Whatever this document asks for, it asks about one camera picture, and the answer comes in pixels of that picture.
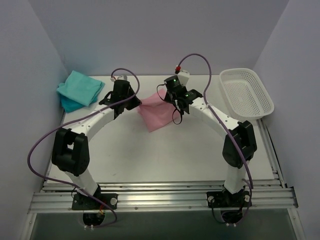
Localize pink t-shirt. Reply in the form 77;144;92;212
137;93;181;132

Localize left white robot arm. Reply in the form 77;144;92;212
51;75;142;210

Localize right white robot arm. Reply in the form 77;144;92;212
164;75;257;207

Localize teal folded t-shirt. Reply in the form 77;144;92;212
56;70;105;113

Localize white perforated plastic basket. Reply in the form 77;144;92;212
219;68;275;121

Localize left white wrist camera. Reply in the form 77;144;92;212
110;74;128;82

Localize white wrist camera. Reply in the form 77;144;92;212
110;74;128;82
175;65;190;87

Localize black thin wire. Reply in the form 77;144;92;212
156;83;185;126

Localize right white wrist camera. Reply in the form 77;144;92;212
175;65;190;87

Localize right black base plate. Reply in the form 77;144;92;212
206;190;252;208

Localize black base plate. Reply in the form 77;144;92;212
206;190;252;208
71;193;119;211

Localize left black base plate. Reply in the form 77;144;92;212
71;193;119;211

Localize aluminium rail frame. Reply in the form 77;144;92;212
21;117;300;240

